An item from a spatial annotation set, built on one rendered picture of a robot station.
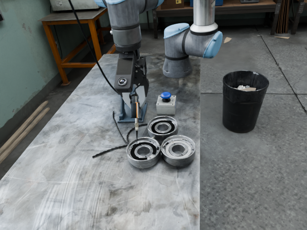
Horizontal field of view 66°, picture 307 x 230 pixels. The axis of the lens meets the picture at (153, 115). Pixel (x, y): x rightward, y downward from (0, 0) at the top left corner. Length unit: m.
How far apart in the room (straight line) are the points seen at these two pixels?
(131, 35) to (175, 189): 0.42
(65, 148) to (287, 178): 1.45
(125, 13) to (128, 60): 0.12
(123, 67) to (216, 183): 1.24
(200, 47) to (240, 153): 1.08
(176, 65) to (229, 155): 0.97
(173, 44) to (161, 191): 0.69
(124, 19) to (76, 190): 0.48
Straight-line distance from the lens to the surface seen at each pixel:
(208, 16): 1.04
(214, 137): 2.03
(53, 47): 3.00
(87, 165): 0.79
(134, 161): 0.71
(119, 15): 0.63
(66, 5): 3.02
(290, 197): 1.77
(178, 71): 1.17
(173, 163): 0.71
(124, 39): 0.64
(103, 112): 1.00
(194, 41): 1.07
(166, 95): 0.90
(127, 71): 0.64
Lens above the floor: 1.35
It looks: 36 degrees down
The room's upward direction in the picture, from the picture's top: 6 degrees counter-clockwise
